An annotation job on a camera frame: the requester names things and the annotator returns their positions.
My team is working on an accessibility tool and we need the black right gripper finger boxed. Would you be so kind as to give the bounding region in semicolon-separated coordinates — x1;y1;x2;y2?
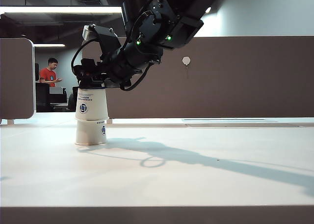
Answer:
77;79;92;89
91;77;106;89

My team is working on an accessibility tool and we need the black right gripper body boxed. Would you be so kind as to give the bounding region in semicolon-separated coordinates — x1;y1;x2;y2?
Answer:
73;58;131;89

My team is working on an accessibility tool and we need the white paper cup blue logo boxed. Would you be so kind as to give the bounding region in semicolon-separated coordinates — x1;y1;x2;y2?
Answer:
75;120;108;146
75;86;110;122

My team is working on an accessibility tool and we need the seated person dark silhouette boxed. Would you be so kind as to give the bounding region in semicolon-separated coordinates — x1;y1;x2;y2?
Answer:
68;93;77;112

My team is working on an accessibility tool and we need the white office printer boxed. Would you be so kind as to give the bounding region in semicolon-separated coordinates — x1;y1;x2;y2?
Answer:
50;86;66;95

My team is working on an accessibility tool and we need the person in red shirt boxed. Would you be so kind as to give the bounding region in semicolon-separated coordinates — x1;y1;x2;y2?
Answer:
39;57;63;87

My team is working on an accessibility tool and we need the narrow brown desk partition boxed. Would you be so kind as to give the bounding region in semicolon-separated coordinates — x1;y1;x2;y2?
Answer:
0;37;35;121

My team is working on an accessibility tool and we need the long ceiling light strip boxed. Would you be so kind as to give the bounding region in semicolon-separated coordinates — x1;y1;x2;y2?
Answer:
0;6;212;14

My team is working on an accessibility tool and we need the white hexagonal adhesive hook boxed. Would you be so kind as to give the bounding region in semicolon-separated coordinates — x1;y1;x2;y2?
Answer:
182;56;191;72

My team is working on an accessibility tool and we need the wide brown desk partition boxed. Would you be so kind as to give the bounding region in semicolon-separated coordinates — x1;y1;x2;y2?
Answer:
81;36;314;120

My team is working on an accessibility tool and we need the black camera cable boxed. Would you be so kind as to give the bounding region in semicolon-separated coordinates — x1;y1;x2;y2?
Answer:
71;38;99;75

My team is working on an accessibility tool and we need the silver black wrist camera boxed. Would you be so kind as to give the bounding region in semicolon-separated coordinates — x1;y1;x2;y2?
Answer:
82;24;122;63

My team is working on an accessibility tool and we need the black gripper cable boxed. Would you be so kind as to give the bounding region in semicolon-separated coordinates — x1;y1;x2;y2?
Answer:
119;62;152;92

